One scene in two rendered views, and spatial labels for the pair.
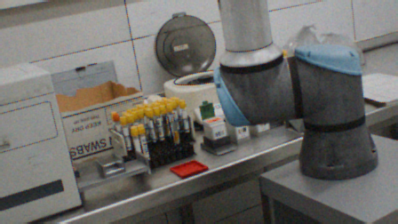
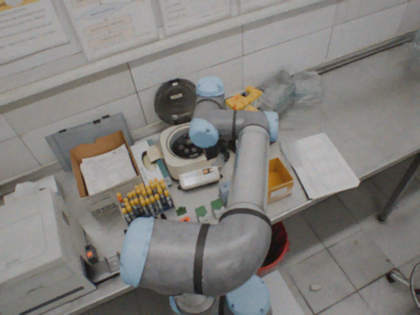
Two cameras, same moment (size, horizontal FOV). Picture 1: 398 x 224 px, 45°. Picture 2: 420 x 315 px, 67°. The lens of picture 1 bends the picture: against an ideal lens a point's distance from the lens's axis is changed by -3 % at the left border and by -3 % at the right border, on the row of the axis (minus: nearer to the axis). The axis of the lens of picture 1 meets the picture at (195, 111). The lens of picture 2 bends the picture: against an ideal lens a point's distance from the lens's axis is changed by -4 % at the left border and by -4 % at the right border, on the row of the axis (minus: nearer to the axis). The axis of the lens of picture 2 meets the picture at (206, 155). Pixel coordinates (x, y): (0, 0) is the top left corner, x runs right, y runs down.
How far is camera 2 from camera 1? 0.98 m
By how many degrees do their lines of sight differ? 36
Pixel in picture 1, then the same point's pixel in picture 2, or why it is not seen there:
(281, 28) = (263, 62)
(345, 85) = not seen: outside the picture
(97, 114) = (107, 193)
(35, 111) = (56, 272)
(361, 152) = not seen: outside the picture
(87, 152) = (103, 210)
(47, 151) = (69, 281)
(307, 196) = not seen: outside the picture
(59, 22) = (74, 92)
